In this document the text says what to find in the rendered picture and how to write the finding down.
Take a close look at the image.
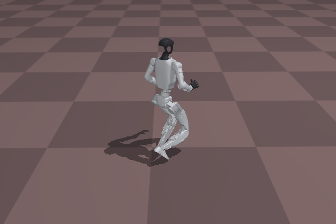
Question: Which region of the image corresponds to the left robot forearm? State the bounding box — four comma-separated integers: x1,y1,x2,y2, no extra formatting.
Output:
149,76,157,86

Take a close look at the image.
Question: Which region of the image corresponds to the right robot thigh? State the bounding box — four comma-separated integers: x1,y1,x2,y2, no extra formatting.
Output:
166,101,189,134

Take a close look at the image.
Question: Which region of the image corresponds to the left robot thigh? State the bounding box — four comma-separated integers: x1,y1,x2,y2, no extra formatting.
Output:
151,94,177,126

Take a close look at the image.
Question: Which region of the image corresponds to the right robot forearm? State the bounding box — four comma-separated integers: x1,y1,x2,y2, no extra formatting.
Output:
183,82,193,92

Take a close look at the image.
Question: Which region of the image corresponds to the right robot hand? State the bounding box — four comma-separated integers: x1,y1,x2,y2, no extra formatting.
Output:
189,79,199,90

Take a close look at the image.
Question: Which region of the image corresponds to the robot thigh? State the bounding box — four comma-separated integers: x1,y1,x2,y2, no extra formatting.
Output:
151,94,177,126
166,101,189,134

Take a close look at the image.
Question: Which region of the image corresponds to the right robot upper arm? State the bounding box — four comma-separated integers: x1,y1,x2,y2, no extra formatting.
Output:
172,61,186,90

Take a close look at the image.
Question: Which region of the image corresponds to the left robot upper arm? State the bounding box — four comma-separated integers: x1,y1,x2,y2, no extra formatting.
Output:
144,58,156,81

